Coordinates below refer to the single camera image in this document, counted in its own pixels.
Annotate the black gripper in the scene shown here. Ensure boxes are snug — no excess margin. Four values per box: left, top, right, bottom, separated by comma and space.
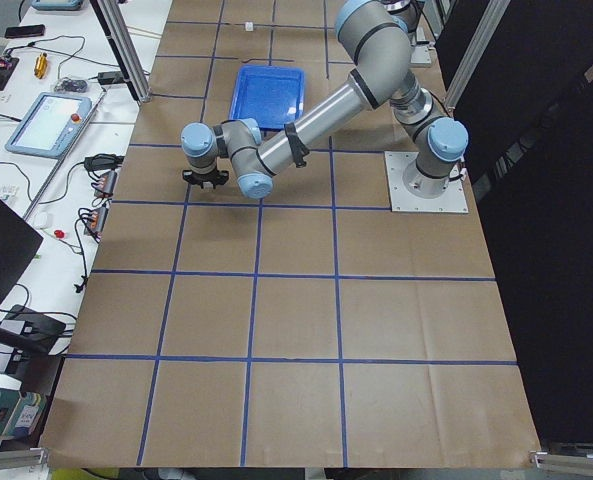
182, 169, 229, 189

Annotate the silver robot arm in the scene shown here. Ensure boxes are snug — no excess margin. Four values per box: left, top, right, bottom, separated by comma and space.
180, 1, 469, 199

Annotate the blue plastic tray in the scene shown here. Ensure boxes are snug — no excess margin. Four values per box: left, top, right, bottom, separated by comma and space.
229, 65, 306, 131

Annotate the orange usb adapter upper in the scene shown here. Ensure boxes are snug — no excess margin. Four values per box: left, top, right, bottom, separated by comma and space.
91, 170, 118, 198

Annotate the orange usb adapter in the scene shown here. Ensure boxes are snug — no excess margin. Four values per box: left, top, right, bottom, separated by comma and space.
83, 206, 109, 238
91, 170, 118, 198

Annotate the orange usb adapter lower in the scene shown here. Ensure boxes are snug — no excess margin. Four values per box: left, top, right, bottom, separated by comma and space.
83, 206, 109, 238

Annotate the black power adapter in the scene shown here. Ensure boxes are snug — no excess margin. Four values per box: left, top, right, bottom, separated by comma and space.
97, 71, 125, 85

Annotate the teach pendant tablet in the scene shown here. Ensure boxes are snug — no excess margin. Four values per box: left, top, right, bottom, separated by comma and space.
5, 92, 92, 160

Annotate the gold cylindrical tool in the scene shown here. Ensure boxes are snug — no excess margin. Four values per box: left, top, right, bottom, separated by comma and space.
34, 53, 48, 79

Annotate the black smartphone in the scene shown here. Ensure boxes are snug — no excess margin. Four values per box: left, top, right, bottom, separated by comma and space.
4, 24, 46, 39

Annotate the green white box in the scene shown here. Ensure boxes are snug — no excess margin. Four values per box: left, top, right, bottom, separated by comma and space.
0, 388, 46, 440

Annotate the aluminium frame post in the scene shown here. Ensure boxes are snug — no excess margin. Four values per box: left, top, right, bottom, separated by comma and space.
444, 0, 511, 111
90, 0, 151, 104

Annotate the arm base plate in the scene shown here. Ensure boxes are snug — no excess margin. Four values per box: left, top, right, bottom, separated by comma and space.
410, 27, 432, 68
384, 151, 469, 214

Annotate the aluminium frame post right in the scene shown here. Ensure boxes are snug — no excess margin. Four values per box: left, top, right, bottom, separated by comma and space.
444, 0, 511, 111

